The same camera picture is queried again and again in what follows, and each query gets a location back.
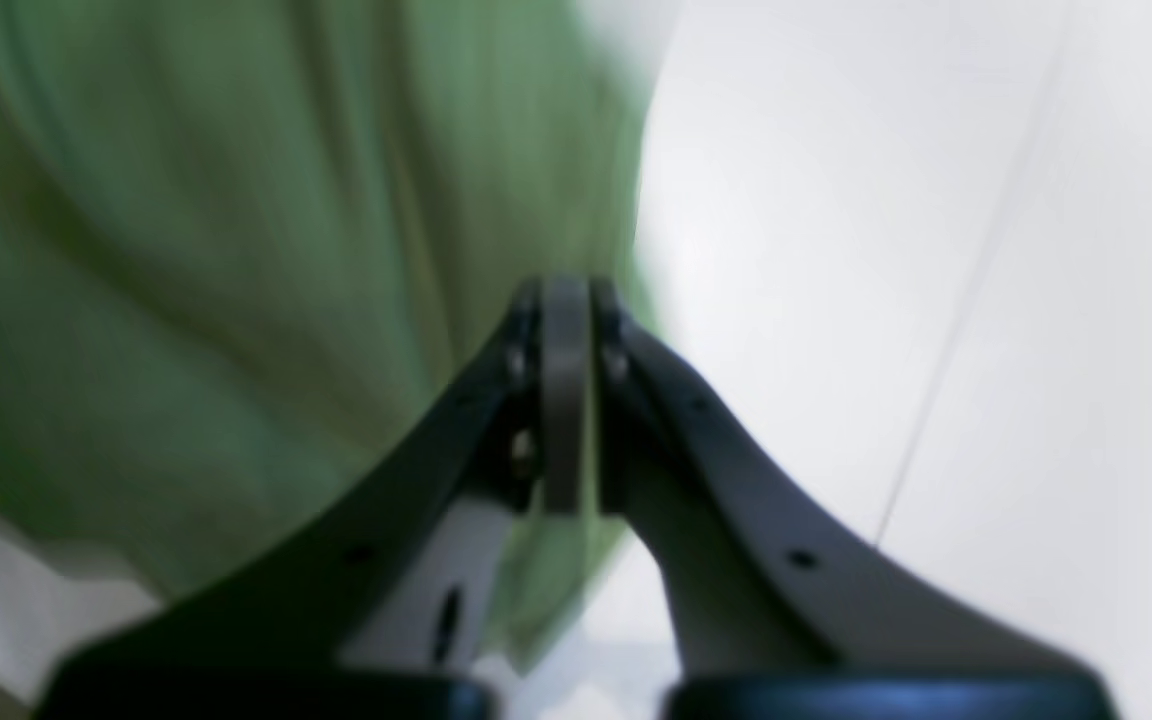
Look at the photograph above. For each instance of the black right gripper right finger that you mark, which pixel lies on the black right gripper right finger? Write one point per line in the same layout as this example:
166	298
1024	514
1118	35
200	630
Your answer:
779	611

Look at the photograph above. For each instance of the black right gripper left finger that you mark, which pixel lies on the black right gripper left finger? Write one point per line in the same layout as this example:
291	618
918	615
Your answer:
372	611

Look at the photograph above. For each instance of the green t-shirt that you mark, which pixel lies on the green t-shirt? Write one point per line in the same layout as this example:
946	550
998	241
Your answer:
245	244

